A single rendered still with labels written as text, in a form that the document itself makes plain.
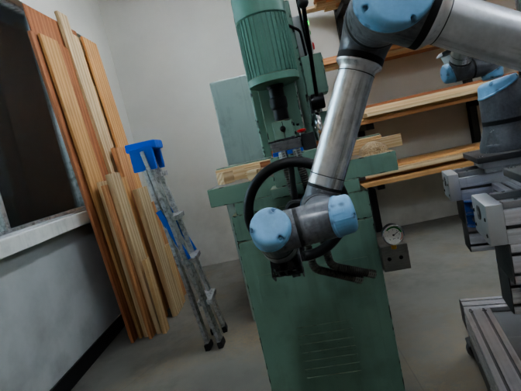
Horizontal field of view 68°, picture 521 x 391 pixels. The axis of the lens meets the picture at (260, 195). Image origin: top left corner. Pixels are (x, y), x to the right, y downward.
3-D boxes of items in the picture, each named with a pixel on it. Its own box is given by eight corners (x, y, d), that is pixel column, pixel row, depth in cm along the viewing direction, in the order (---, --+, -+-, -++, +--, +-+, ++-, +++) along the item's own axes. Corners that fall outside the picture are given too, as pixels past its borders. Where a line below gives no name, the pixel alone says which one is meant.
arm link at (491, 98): (474, 123, 133) (467, 84, 132) (514, 115, 132) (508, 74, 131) (493, 122, 121) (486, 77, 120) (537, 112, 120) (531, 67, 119)
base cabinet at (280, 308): (281, 439, 135) (235, 243, 127) (287, 350, 192) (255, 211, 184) (412, 423, 129) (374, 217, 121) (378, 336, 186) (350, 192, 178)
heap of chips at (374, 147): (362, 157, 120) (360, 144, 119) (356, 155, 134) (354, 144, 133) (392, 150, 119) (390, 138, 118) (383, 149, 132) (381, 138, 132)
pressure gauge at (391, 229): (385, 253, 116) (381, 226, 115) (383, 249, 120) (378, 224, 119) (407, 249, 115) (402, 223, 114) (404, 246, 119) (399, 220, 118)
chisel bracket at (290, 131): (277, 147, 133) (271, 122, 132) (279, 147, 147) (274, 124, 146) (298, 143, 132) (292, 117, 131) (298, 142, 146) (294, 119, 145)
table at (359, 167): (202, 213, 117) (198, 194, 116) (222, 198, 147) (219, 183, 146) (408, 171, 109) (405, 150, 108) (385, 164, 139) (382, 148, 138)
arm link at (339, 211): (342, 187, 79) (290, 202, 80) (352, 194, 68) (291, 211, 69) (352, 223, 80) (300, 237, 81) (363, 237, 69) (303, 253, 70)
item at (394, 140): (246, 178, 139) (243, 167, 139) (246, 178, 141) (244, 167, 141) (402, 145, 132) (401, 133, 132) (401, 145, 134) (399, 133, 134)
